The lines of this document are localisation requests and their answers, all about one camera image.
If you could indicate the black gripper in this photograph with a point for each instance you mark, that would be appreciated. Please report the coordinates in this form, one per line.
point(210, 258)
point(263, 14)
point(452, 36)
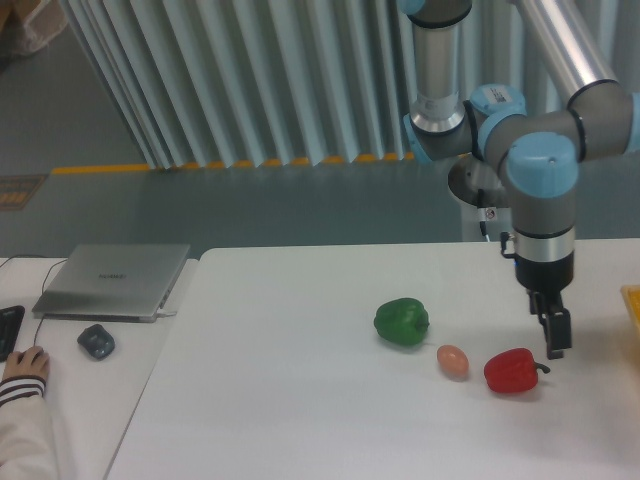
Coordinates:
point(549, 277)

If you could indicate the red bell pepper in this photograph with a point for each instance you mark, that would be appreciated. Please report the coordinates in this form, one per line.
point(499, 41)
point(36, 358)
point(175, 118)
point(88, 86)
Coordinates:
point(513, 371)

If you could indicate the white striped sleeve forearm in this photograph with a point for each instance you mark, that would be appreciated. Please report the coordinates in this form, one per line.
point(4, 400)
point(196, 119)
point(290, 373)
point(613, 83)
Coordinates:
point(27, 438)

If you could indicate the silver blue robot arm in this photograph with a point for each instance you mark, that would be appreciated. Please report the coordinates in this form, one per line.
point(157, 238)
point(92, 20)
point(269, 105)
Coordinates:
point(535, 158)

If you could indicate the person's hand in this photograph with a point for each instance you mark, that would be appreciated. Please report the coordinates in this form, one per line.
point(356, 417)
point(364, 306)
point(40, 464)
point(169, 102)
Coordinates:
point(25, 373)

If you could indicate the yellow basket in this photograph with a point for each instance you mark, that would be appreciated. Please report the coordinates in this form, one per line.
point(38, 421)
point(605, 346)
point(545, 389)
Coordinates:
point(631, 298)

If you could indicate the brown egg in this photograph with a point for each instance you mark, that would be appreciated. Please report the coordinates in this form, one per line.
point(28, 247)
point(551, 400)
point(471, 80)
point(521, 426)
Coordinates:
point(453, 361)

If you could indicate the green bell pepper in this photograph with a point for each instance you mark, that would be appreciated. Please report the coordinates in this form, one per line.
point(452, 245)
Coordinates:
point(403, 322)

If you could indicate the white folding partition screen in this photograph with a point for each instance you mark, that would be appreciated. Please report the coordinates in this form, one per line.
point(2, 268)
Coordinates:
point(255, 81)

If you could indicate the silver closed laptop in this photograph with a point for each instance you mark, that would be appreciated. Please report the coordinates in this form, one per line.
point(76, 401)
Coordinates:
point(113, 282)

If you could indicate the dark grey computer mouse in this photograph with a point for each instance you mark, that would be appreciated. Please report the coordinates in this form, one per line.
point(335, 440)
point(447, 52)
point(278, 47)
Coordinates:
point(97, 342)

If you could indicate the black keyboard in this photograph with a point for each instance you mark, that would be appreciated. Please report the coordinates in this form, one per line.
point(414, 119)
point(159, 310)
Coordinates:
point(10, 324)

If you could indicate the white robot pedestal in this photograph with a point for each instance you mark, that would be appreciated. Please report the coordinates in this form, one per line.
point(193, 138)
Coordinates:
point(481, 199)

